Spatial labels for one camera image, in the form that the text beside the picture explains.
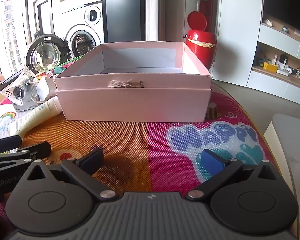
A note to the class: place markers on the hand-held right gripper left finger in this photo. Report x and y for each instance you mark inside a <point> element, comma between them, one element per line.
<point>95,156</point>

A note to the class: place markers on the round washing machine door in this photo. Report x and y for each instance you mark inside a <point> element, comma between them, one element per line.
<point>45,55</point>

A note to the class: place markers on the white printed box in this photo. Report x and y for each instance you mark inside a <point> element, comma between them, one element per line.
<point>23,106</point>

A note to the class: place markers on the grey and white sofa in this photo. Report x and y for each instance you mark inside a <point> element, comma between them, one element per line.
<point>282,135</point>

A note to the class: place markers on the window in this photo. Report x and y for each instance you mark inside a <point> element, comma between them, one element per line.
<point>7,37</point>

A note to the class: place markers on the white washing machine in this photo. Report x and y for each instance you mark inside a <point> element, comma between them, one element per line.
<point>86,27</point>

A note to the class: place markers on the teal plastic tool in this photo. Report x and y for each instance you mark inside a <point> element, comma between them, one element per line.
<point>58,69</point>

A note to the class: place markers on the cream lotion tube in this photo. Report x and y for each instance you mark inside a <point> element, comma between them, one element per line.
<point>32,120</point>

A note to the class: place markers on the yellow box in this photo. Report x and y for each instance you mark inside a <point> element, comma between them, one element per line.
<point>270,67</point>

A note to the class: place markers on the white shelf unit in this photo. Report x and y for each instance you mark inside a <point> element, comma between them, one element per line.
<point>277,45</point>

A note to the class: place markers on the white router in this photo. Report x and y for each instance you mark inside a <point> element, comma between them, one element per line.
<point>285,69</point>

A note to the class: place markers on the pink cardboard box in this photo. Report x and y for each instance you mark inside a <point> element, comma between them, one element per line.
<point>130,100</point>

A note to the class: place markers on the colourful cartoon play mat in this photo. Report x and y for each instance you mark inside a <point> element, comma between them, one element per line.
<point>145,140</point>

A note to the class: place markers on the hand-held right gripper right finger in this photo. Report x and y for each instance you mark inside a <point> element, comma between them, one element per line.
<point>212,160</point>

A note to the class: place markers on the clear plastic bag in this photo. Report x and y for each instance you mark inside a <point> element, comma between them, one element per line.
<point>21,86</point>

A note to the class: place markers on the red trash can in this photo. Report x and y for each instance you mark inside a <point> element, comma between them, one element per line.
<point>201,45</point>

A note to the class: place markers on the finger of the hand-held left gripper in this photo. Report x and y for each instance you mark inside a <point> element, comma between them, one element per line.
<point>38,150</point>
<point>7,142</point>

